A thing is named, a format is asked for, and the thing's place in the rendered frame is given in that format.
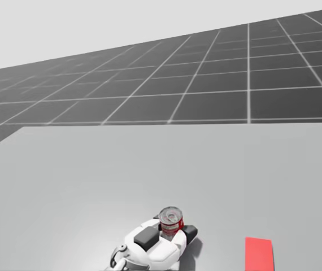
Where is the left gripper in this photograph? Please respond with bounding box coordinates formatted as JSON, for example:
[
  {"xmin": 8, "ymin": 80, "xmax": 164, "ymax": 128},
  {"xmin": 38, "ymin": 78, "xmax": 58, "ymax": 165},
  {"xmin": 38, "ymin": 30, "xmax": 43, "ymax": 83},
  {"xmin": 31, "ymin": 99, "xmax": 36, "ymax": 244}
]
[{"xmin": 123, "ymin": 213, "xmax": 199, "ymax": 270}]

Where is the red and white can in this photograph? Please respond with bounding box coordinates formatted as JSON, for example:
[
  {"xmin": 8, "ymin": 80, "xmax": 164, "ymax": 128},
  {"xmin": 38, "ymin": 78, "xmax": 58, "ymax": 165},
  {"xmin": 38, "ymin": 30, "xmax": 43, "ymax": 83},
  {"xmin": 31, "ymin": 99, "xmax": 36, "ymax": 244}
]
[{"xmin": 159, "ymin": 206, "xmax": 185, "ymax": 237}]

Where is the pink pad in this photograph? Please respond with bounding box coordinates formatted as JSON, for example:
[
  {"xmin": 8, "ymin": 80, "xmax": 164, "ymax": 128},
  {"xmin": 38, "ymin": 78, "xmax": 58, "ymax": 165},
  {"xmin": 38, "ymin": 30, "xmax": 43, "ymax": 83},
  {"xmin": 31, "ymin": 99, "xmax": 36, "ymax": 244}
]
[{"xmin": 245, "ymin": 237, "xmax": 275, "ymax": 271}]

